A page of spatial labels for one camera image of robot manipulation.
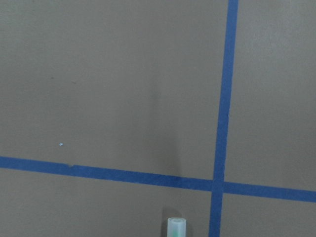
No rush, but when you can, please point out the green highlighter pen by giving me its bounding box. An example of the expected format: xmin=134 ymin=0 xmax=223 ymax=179
xmin=167 ymin=217 xmax=187 ymax=237

